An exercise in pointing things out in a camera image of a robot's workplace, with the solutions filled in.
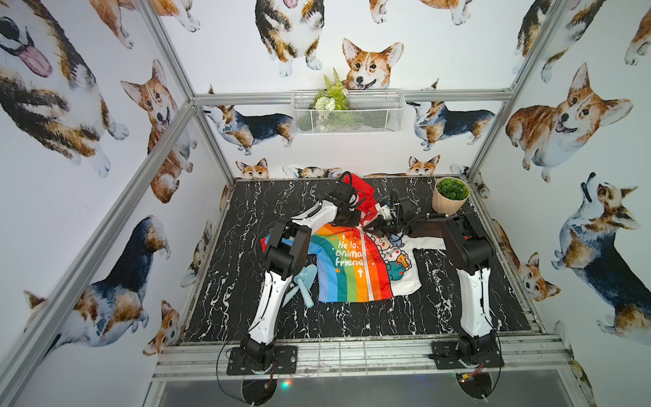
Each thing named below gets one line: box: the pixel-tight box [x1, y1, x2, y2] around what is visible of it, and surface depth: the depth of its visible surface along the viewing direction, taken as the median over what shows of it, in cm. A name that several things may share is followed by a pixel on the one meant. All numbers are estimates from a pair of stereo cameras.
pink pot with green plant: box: [431, 176, 471, 216], surface depth 103 cm
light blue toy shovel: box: [295, 263, 318, 309], surface depth 90 cm
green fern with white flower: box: [313, 66, 351, 112], surface depth 84 cm
